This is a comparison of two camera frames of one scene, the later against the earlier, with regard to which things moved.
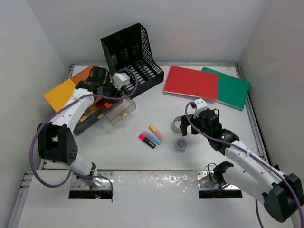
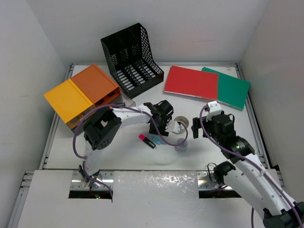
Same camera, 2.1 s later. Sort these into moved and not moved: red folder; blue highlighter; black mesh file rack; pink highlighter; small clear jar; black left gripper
Moved: blue highlighter; black left gripper
Not moved: red folder; black mesh file rack; small clear jar; pink highlighter
